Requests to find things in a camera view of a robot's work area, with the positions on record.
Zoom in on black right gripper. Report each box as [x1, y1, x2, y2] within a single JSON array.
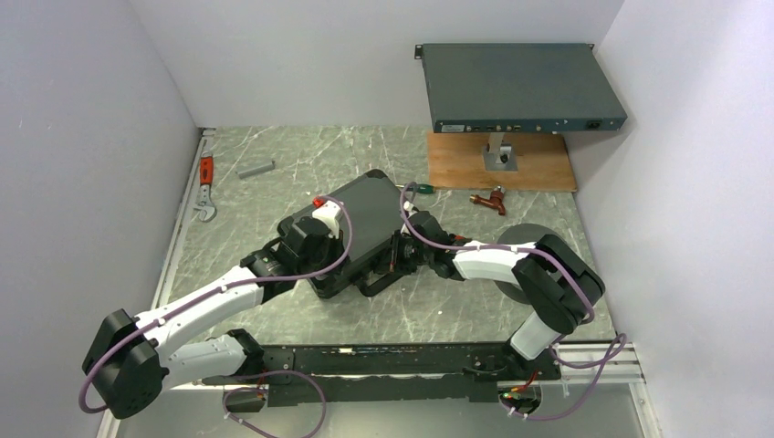
[[375, 229, 433, 274]]

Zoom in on black foam-lined carrying case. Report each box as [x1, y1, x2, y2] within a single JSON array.
[[290, 170, 404, 299]]

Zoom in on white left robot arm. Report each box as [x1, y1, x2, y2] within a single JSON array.
[[78, 203, 355, 419]]

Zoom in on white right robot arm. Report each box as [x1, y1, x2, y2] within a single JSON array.
[[388, 205, 605, 379]]

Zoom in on small grey metal bar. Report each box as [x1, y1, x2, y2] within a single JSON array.
[[236, 160, 276, 180]]

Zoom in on plywood base board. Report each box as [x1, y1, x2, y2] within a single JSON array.
[[426, 132, 578, 193]]

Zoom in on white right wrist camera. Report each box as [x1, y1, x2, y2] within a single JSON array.
[[403, 201, 419, 217]]

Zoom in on green-handled screwdriver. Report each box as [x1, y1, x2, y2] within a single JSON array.
[[411, 183, 435, 194]]

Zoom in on red-handled adjustable wrench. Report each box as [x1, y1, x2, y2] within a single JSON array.
[[194, 151, 217, 223]]

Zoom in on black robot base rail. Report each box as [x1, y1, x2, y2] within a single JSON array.
[[203, 341, 561, 407]]

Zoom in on metal device stand bracket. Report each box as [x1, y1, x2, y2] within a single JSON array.
[[482, 132, 518, 172]]

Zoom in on grey rack-mount network device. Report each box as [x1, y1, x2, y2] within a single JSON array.
[[414, 43, 628, 133]]

